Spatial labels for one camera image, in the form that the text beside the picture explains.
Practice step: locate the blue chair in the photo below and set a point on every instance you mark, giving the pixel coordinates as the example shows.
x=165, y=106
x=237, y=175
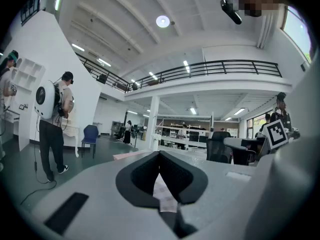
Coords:
x=90, y=134

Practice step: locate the black head-worn camera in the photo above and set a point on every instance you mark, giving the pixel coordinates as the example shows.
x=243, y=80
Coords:
x=231, y=10

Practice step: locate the ceiling tube lights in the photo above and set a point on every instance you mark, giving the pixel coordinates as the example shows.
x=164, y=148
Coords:
x=104, y=62

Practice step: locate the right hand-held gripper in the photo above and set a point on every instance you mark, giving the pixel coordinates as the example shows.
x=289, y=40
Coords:
x=276, y=134

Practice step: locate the window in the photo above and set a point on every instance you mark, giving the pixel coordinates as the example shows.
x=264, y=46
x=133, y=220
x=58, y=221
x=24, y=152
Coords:
x=297, y=31

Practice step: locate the black mesh office chair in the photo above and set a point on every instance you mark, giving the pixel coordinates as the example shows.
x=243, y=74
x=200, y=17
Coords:
x=217, y=146

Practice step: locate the grey desk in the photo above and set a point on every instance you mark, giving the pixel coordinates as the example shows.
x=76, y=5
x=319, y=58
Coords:
x=240, y=146

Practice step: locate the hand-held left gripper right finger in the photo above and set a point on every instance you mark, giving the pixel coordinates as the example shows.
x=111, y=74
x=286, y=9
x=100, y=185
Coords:
x=185, y=181

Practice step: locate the black balcony railing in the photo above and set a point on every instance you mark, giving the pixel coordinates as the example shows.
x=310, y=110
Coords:
x=225, y=69

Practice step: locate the white rounded backpack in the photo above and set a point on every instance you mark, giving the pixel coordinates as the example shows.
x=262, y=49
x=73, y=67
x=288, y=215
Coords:
x=44, y=100

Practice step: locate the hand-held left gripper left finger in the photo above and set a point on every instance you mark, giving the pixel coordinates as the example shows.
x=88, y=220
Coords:
x=140, y=184

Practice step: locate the round ceiling light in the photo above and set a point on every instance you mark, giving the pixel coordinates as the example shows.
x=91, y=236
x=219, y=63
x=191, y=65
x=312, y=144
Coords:
x=162, y=21

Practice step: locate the person's grey clothed torso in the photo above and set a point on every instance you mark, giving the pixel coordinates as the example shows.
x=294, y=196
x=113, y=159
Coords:
x=305, y=104

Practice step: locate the white flower bouquet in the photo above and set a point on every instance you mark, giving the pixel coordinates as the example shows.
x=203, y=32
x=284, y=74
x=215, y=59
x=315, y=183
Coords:
x=156, y=135

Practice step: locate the white wall shelf unit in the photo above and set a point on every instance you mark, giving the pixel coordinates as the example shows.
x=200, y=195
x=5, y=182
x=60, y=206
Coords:
x=27, y=74

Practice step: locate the white vase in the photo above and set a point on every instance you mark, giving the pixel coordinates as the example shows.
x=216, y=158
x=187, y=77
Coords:
x=156, y=145

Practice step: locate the white ornate desk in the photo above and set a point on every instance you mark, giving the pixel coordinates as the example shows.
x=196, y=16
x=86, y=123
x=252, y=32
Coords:
x=71, y=131

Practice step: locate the white shelving rack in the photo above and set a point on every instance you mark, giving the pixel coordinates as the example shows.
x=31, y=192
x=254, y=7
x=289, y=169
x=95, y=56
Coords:
x=175, y=131

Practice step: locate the pink checkered tablecloth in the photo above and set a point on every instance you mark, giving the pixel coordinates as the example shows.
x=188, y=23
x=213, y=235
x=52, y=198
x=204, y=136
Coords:
x=165, y=196

